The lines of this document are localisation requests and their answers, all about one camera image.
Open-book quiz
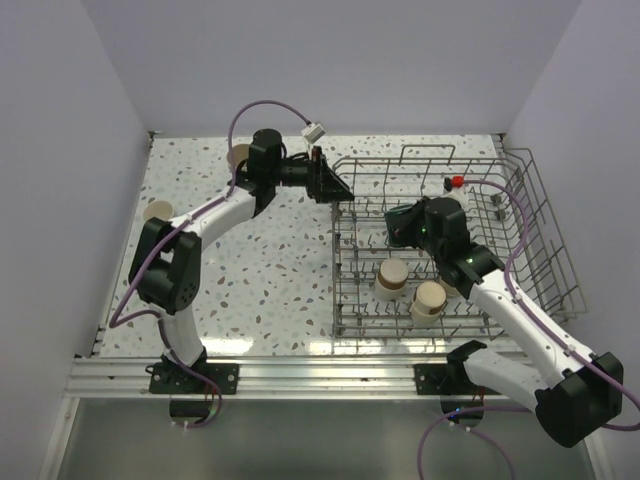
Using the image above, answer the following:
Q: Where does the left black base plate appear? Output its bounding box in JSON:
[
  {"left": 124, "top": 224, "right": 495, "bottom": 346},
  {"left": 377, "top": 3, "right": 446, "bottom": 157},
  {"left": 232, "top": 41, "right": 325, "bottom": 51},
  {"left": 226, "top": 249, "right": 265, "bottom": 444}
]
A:
[{"left": 145, "top": 354, "right": 240, "bottom": 395}]

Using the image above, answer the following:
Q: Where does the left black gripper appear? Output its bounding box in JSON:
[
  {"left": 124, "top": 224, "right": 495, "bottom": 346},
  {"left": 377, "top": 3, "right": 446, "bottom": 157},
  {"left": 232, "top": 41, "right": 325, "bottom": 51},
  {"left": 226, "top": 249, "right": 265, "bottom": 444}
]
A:
[{"left": 270, "top": 147, "right": 354, "bottom": 204}]

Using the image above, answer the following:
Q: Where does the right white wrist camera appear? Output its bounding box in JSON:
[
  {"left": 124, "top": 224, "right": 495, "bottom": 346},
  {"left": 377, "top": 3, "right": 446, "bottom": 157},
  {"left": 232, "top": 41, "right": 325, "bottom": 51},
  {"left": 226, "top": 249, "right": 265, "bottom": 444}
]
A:
[{"left": 443, "top": 175, "right": 469, "bottom": 211}]

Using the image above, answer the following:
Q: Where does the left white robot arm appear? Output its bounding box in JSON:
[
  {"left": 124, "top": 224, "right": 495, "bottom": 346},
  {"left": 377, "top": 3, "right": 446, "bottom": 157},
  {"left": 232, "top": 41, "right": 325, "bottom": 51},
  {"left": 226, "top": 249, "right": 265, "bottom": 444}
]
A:
[{"left": 129, "top": 129, "right": 354, "bottom": 393}]

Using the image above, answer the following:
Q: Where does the beige brown cup middle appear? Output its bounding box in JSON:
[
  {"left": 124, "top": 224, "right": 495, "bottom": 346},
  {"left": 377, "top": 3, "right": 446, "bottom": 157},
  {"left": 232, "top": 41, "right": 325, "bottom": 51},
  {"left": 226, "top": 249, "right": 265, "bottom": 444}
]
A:
[{"left": 409, "top": 281, "right": 447, "bottom": 325}]

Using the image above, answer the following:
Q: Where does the round controller board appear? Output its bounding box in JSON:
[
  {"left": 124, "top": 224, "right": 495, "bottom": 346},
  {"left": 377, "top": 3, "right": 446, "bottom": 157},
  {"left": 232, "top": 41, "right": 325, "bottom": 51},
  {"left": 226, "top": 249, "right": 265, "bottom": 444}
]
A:
[
  {"left": 440, "top": 398, "right": 484, "bottom": 428},
  {"left": 169, "top": 399, "right": 213, "bottom": 422}
]

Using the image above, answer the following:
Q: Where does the beige brown cup right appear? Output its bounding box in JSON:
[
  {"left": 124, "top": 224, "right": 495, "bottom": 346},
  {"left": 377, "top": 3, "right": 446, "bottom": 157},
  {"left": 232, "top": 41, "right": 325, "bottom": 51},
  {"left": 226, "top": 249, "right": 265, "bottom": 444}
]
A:
[{"left": 437, "top": 277, "right": 461, "bottom": 298}]

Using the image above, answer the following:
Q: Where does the light blue ceramic mug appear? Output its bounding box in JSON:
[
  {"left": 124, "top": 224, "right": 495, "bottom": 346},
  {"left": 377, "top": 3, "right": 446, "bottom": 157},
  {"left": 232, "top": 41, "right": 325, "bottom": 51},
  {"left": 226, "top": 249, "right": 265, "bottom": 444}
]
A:
[{"left": 142, "top": 200, "right": 174, "bottom": 222}]

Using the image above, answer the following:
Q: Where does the beige brown cup left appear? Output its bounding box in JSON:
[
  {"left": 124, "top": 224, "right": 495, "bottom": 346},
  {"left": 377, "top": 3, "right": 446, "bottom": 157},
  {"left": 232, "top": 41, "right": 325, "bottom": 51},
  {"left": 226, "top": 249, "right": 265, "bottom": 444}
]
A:
[{"left": 374, "top": 258, "right": 409, "bottom": 301}]

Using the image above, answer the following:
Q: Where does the purple cable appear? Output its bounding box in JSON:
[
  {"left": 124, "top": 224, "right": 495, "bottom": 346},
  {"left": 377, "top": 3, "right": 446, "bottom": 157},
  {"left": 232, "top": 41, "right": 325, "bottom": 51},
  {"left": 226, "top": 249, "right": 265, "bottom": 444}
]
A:
[
  {"left": 416, "top": 176, "right": 640, "bottom": 480},
  {"left": 108, "top": 98, "right": 311, "bottom": 328}
]

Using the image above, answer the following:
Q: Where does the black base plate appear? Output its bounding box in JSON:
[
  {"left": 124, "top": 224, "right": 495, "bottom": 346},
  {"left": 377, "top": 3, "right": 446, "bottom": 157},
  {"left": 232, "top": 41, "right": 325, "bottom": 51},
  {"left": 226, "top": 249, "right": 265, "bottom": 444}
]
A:
[
  {"left": 145, "top": 354, "right": 240, "bottom": 395},
  {"left": 412, "top": 363, "right": 499, "bottom": 396}
]

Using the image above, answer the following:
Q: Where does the aluminium mounting rail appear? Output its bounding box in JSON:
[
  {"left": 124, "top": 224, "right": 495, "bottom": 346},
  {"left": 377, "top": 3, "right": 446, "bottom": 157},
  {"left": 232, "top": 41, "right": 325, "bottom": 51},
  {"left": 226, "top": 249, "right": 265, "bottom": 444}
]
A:
[{"left": 62, "top": 355, "right": 588, "bottom": 400}]

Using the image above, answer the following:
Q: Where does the beige brown cup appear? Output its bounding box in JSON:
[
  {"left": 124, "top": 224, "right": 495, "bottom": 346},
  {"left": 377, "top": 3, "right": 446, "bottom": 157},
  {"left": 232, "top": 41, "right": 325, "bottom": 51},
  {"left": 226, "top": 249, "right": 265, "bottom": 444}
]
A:
[
  {"left": 374, "top": 258, "right": 409, "bottom": 301},
  {"left": 409, "top": 281, "right": 447, "bottom": 325},
  {"left": 437, "top": 277, "right": 461, "bottom": 298}
]

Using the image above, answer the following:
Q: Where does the tall beige cup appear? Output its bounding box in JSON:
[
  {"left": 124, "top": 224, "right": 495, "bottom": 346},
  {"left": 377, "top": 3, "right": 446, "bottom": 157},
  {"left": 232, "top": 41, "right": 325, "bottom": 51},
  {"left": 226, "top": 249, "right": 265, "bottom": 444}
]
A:
[{"left": 227, "top": 143, "right": 250, "bottom": 169}]

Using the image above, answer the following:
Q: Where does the left round controller board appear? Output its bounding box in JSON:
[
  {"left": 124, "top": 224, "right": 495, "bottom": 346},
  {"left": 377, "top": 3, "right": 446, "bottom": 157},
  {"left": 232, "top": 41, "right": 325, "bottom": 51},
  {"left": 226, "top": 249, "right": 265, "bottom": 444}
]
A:
[{"left": 169, "top": 399, "right": 213, "bottom": 422}]

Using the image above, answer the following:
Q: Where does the right round controller board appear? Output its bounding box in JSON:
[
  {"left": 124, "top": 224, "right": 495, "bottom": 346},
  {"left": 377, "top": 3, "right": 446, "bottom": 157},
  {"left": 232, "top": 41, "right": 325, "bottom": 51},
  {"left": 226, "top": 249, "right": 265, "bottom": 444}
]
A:
[{"left": 440, "top": 398, "right": 484, "bottom": 428}]

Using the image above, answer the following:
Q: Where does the grey wire dish rack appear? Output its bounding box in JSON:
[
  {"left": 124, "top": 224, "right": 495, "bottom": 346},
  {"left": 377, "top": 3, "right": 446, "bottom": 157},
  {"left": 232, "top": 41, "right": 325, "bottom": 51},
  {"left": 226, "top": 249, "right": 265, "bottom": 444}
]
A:
[{"left": 332, "top": 144, "right": 587, "bottom": 356}]

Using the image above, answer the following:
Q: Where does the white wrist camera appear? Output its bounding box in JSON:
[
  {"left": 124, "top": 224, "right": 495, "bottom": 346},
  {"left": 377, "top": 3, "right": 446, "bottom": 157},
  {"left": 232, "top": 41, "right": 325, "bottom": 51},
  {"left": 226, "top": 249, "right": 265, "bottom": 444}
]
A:
[
  {"left": 301, "top": 122, "right": 326, "bottom": 157},
  {"left": 443, "top": 175, "right": 469, "bottom": 211}
]

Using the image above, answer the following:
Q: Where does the dark green mug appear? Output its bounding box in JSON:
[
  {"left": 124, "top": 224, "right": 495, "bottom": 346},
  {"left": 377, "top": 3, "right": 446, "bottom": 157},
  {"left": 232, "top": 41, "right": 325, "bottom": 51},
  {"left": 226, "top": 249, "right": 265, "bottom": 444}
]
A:
[{"left": 384, "top": 204, "right": 413, "bottom": 248}]

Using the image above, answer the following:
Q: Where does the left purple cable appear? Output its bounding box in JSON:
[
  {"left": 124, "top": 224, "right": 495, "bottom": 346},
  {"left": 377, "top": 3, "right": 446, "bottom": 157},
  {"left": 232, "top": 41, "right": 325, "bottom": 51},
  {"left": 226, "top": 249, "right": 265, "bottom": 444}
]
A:
[{"left": 108, "top": 98, "right": 311, "bottom": 328}]

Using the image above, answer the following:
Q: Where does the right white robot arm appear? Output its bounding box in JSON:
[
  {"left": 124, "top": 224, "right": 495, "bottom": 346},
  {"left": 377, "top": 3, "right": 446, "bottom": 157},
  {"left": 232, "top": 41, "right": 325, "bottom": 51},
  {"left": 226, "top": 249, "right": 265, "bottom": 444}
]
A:
[{"left": 385, "top": 197, "right": 624, "bottom": 447}]

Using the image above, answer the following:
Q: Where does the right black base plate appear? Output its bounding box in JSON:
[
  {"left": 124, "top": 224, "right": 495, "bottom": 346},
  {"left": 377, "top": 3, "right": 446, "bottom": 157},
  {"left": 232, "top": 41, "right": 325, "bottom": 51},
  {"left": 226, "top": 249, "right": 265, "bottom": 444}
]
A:
[{"left": 412, "top": 363, "right": 499, "bottom": 396}]

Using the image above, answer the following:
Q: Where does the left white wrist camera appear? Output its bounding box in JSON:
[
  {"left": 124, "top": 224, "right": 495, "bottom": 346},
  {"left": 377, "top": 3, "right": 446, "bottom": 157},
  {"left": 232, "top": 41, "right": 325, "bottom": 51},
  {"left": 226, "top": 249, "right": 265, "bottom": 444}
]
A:
[{"left": 301, "top": 122, "right": 326, "bottom": 157}]

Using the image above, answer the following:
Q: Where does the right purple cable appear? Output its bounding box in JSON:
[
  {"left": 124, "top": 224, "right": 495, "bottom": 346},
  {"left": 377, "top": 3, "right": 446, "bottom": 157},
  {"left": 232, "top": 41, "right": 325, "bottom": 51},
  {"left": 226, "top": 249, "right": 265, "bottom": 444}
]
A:
[{"left": 416, "top": 176, "right": 640, "bottom": 480}]

